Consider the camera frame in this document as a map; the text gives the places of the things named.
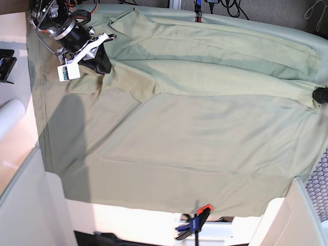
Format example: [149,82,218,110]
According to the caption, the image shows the light green T-shirt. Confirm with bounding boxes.
[68,9,320,108]

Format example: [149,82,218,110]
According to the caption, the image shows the grey mesh mat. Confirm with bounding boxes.
[306,149,328,222]

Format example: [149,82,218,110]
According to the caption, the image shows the black bag bottom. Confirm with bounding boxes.
[74,231,163,246]

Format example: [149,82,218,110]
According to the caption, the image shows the white looped cable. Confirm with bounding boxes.
[304,0,328,31]

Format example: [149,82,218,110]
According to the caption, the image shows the white right panel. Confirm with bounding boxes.
[249,177,327,245]

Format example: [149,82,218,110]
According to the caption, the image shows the white panel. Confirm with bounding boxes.
[249,177,327,245]
[1,148,77,245]

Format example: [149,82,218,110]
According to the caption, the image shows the green table cloth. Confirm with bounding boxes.
[27,5,327,217]

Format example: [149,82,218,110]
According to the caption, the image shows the orange black clamp middle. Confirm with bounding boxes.
[194,0,202,23]

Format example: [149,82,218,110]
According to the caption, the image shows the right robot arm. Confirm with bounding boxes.
[28,1,116,81]

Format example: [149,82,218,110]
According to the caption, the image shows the blue black bar clamp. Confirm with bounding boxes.
[175,200,213,246]

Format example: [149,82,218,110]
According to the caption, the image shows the black tablet on stand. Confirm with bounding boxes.
[0,49,17,84]

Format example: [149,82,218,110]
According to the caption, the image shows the black cables on floor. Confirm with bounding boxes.
[204,0,251,21]

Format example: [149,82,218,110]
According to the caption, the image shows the white left panel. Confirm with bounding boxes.
[1,148,77,245]

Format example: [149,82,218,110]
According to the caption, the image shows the white paper roll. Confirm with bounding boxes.
[0,98,26,139]

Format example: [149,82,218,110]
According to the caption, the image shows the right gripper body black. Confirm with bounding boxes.
[55,26,91,51]

